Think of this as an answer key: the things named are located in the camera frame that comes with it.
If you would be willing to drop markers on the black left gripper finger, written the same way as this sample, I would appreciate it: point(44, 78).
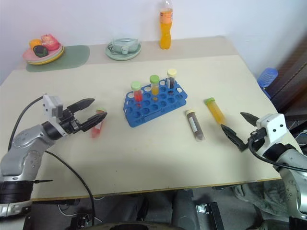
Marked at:
point(94, 119)
point(82, 104)

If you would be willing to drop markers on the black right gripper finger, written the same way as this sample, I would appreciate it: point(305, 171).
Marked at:
point(231, 135)
point(249, 118)

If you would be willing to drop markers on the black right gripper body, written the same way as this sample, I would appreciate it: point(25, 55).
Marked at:
point(256, 136)

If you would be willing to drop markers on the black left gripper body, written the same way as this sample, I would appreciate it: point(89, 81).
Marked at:
point(69, 122)

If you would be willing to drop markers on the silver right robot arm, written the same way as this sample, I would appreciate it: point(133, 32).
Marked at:
point(292, 172)

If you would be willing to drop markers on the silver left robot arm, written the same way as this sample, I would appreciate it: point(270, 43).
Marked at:
point(24, 143)

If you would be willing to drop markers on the red tube green cap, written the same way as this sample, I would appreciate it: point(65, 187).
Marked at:
point(97, 131)
point(138, 94)

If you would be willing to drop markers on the orange tube green cap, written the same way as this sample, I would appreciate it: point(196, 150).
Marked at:
point(215, 110)
point(155, 88)

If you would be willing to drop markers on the dark tube cream cap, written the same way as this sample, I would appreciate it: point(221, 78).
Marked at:
point(194, 124)
point(171, 82)

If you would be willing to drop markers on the blue test tube rack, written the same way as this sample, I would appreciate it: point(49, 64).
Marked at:
point(148, 112)

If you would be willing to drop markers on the green placemat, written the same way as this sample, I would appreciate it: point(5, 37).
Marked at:
point(74, 57)

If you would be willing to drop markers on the yellow plate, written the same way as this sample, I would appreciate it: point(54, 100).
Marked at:
point(49, 62)

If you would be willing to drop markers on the pale green plate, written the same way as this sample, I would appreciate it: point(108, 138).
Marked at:
point(120, 57)

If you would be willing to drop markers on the dark wooden furniture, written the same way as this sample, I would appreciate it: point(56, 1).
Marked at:
point(295, 79)

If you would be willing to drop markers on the grey fabric under table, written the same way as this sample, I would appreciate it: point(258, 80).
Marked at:
point(261, 196)

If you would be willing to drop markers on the dark green toy food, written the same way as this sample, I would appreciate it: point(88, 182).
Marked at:
point(40, 51)

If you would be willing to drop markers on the pale green pouch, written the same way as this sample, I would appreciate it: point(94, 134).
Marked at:
point(120, 45)

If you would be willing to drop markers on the pink toy food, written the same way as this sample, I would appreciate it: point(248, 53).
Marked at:
point(49, 42)

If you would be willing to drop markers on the pink plate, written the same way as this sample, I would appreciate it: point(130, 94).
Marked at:
point(28, 56)

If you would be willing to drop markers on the orange toy food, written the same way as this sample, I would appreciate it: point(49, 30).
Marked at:
point(35, 43)

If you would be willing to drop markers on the orange soda bottle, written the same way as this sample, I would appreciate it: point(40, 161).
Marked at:
point(165, 36)

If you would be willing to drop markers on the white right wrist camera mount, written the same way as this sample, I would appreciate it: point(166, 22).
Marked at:
point(273, 127)

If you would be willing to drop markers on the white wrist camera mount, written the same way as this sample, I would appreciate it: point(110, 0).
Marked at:
point(49, 105)
point(273, 127)

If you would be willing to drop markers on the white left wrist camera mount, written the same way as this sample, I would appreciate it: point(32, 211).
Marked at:
point(49, 105)

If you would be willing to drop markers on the black metal bracket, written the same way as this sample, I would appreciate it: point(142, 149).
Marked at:
point(208, 213)

